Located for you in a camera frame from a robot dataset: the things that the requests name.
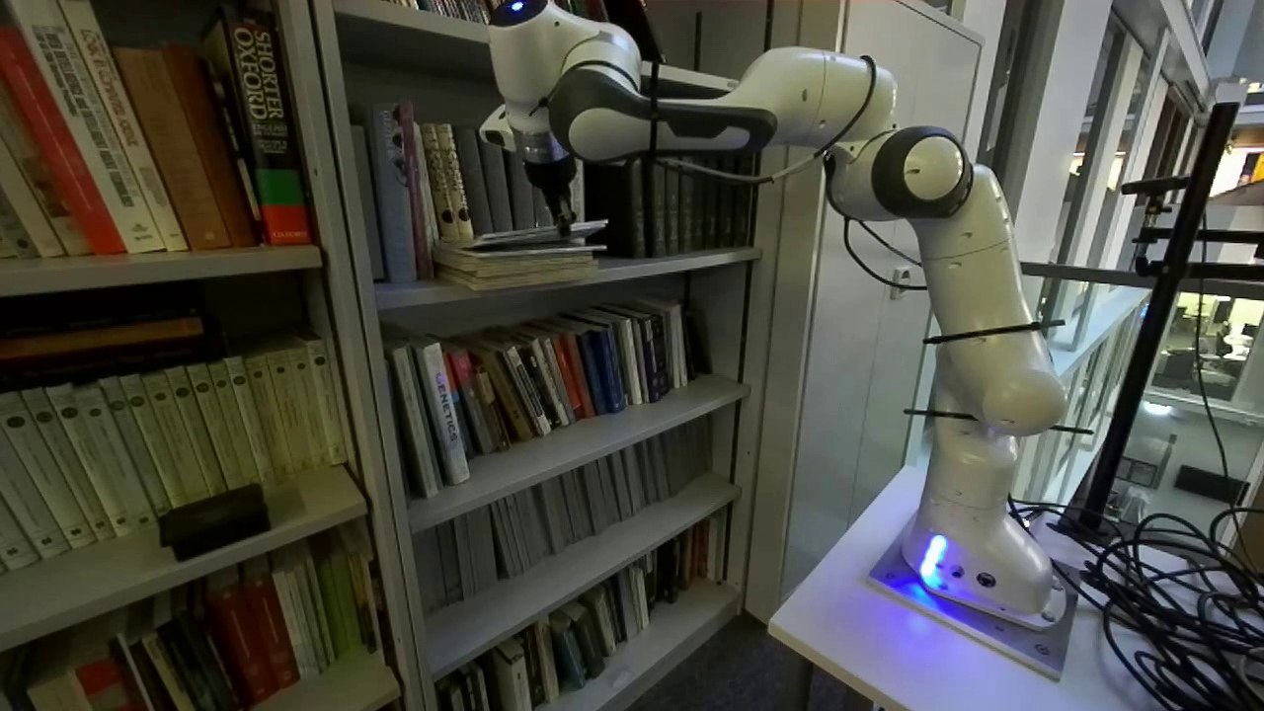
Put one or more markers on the cream patterned spine book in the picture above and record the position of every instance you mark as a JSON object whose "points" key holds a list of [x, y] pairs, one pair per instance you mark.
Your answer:
{"points": [[441, 160]]}

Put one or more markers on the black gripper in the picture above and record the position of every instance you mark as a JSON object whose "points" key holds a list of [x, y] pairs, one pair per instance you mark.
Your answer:
{"points": [[551, 181]]}

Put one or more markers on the grey metal bookshelf unit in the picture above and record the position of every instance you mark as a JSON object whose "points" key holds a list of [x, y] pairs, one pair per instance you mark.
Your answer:
{"points": [[565, 447], [158, 269]]}

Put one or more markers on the slim red book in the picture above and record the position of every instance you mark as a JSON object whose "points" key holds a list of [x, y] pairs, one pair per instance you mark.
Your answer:
{"points": [[571, 377]]}

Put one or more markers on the cream paperback book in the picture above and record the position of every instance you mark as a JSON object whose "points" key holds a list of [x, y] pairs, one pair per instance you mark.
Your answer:
{"points": [[131, 442], [23, 476]]}

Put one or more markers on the tall blue-grey book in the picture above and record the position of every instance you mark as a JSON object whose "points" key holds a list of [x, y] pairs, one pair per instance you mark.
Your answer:
{"points": [[391, 199]]}

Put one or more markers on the black book red green base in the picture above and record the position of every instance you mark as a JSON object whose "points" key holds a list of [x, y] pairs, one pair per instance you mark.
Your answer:
{"points": [[263, 119]]}

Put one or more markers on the white book dark lettering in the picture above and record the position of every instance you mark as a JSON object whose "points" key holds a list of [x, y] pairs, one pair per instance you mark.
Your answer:
{"points": [[443, 409]]}

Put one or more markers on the slim grey book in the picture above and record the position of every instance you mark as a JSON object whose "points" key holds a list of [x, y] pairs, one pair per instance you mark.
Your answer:
{"points": [[413, 428]]}

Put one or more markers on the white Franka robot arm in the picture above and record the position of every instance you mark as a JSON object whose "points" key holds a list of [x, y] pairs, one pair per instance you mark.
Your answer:
{"points": [[948, 301]]}

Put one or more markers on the pale grey paperback book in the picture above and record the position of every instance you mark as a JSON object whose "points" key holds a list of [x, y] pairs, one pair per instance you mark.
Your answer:
{"points": [[525, 240]]}

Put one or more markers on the red hardcover book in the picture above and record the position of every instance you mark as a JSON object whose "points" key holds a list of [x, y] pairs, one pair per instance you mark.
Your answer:
{"points": [[60, 170]]}

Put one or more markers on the brown hardcover book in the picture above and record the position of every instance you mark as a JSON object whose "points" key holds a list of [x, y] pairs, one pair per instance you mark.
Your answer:
{"points": [[184, 143]]}

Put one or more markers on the flat-lying brown book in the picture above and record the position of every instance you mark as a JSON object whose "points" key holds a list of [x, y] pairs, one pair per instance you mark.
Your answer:
{"points": [[91, 340]]}

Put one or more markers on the small black box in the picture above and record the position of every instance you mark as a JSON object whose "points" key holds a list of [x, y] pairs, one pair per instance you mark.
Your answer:
{"points": [[209, 521]]}

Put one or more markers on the white book black lettering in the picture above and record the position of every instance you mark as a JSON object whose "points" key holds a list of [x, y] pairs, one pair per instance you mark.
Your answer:
{"points": [[101, 119]]}

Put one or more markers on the dark red book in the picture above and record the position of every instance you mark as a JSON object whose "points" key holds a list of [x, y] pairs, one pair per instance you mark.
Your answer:
{"points": [[251, 638]]}

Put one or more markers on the slim blue book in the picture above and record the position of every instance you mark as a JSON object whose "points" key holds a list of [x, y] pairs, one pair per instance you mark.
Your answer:
{"points": [[596, 369]]}

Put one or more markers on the black metal stand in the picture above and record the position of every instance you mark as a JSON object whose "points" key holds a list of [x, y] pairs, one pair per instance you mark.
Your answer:
{"points": [[1120, 424]]}

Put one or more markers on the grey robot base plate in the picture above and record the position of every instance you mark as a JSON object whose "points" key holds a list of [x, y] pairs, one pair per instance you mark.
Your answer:
{"points": [[1013, 638]]}

